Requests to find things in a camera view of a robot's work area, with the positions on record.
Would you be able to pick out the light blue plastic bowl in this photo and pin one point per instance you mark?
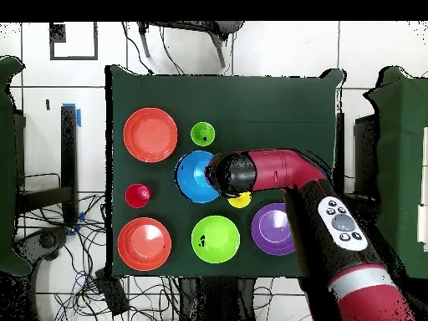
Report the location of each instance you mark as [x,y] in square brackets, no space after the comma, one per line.
[192,177]

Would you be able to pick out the yellow smooth plastic cup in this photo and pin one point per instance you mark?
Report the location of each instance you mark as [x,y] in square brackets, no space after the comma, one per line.
[239,201]

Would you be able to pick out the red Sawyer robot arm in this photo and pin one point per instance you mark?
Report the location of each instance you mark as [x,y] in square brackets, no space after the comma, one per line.
[334,234]

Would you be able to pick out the green stepped plastic cup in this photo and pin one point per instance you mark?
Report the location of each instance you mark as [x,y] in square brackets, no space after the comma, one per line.
[203,133]

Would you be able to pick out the light green plastic bowl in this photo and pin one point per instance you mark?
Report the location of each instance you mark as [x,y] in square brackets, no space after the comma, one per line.
[220,239]

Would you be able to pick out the purple plastic bowl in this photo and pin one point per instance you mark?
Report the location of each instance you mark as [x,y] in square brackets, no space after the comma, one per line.
[267,230]

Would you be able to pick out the orange plastic bowl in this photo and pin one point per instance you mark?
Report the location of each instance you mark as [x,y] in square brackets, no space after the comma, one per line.
[143,244]
[150,134]

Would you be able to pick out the red plastic cup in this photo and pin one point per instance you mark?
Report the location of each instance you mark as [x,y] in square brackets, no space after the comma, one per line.
[137,195]

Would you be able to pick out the dark green tablecloth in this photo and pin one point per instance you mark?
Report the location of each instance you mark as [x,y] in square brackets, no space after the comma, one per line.
[250,100]

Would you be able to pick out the blue tape strip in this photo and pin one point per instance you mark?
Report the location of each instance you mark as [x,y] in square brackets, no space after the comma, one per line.
[79,118]

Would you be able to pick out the black metal stand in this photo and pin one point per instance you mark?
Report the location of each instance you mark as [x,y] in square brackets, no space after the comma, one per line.
[366,150]
[68,150]

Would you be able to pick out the grey metal-legged chair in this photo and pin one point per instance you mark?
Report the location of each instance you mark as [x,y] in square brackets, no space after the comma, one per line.
[227,26]

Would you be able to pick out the black power strip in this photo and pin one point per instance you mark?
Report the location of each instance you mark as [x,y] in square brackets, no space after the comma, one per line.
[112,294]

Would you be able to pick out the black chair base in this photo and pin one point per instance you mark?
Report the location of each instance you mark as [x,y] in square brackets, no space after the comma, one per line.
[46,240]

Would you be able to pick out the white panel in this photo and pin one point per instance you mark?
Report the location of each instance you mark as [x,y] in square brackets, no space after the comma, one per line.
[423,200]

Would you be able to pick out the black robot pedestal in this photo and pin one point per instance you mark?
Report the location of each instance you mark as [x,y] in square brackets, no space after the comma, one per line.
[217,301]

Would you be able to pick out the black square frame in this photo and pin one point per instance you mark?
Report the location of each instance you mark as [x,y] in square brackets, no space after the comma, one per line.
[57,33]

